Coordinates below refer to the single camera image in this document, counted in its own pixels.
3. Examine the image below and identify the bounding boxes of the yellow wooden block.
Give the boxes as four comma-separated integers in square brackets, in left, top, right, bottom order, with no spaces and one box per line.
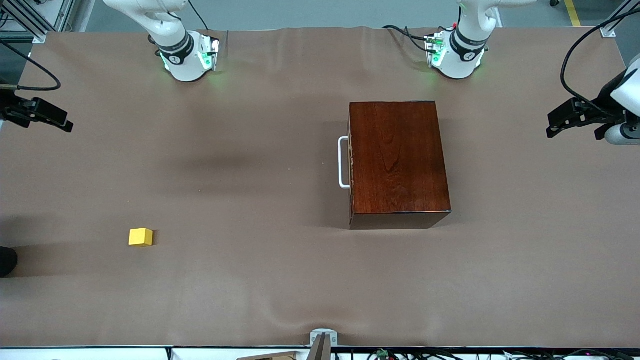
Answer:
[128,228,154,247]

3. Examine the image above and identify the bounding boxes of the white drawer handle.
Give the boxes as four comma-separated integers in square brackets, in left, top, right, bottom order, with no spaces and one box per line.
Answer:
[338,136,351,190]

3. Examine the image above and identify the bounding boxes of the yellow floor tape strip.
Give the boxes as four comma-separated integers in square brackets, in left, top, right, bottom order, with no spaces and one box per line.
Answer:
[564,0,582,28]

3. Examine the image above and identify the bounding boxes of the black rounded object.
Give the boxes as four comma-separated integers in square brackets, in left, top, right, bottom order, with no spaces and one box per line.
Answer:
[0,246,19,279]

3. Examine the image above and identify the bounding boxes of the dark brown wooden cabinet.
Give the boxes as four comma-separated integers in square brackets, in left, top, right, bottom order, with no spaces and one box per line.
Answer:
[348,101,452,231]

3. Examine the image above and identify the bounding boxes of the brown table mat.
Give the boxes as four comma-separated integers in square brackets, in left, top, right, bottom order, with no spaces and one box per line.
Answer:
[0,26,640,349]

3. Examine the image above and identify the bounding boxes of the brown cardboard piece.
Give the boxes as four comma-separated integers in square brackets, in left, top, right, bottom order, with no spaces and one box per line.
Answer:
[236,351,300,360]

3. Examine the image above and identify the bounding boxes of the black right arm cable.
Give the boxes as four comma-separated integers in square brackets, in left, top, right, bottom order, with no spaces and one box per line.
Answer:
[0,39,62,92]

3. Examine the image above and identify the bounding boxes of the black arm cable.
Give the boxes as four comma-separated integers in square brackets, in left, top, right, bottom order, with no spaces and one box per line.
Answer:
[0,39,62,92]
[560,7,640,118]

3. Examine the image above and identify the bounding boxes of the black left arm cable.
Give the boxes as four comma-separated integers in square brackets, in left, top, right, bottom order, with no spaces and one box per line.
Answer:
[560,7,640,118]

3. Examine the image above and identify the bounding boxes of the aluminium profile with bracket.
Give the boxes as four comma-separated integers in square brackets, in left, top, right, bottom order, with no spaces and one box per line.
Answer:
[600,0,640,39]

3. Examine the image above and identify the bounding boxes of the aluminium frame structure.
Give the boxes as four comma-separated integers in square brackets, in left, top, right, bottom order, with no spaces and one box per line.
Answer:
[0,0,76,45]

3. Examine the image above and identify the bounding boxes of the black right base cable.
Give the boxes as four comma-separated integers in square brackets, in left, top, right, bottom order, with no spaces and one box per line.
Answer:
[188,0,210,32]

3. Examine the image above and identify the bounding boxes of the black left base cables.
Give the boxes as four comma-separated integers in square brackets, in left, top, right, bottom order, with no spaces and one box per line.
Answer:
[382,24,438,53]

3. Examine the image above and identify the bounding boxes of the grey metal bracket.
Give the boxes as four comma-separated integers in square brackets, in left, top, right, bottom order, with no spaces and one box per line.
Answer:
[307,328,339,360]

